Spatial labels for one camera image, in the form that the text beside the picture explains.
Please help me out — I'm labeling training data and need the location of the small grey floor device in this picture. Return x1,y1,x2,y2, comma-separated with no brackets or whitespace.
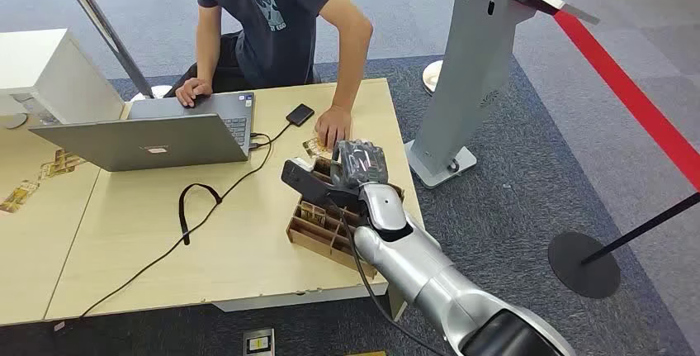
243,328,277,356

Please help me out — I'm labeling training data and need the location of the dark grey carpet mat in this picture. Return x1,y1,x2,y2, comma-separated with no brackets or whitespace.
0,55,693,356

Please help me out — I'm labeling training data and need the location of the grey stanchion with white base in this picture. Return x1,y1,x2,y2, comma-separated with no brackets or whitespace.
45,0,174,102

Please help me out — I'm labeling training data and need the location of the person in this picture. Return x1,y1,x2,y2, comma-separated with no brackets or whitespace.
163,0,375,151

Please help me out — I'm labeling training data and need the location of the round grey disc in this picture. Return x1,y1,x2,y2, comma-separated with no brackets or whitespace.
0,113,29,131

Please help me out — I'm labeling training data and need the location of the black strap loop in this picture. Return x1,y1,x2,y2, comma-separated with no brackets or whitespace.
177,183,224,247

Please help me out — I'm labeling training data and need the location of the grey kiosk stand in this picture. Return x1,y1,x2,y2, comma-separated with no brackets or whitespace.
403,0,601,191

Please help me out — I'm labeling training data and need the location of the person's right hand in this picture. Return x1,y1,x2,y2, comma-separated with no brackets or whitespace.
174,77,214,109

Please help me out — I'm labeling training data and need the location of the black stanchion with round base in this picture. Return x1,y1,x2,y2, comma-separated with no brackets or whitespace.
547,192,700,301

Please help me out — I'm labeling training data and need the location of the red floor tape stripe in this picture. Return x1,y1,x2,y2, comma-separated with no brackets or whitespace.
508,0,700,192

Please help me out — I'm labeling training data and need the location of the short black reader cable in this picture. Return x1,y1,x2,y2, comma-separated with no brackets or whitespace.
249,121,294,150

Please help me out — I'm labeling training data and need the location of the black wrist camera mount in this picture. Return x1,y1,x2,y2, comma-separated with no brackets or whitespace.
281,158,363,214

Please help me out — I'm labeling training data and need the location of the small black card reader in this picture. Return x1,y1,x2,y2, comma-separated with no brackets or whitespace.
285,103,317,128

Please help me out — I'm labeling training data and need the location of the grey laptop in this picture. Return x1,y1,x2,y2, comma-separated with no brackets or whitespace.
28,92,257,173

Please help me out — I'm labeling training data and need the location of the white box device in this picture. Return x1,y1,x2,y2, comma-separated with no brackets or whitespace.
0,28,126,126

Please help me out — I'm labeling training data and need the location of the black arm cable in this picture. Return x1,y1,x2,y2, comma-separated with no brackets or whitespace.
327,199,447,356

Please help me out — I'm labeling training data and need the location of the wooden card holder box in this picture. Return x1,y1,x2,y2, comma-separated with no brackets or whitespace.
286,156,406,280

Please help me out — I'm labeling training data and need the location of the round white floor base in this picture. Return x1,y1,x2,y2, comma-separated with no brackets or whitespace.
421,59,445,95

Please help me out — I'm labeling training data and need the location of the long black cable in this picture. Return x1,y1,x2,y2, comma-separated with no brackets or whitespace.
78,132,274,320

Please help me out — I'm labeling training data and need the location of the person's left hand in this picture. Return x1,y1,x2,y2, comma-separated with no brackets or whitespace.
315,104,353,151

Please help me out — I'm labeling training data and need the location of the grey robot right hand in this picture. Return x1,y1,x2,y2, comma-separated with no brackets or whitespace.
329,139,390,190

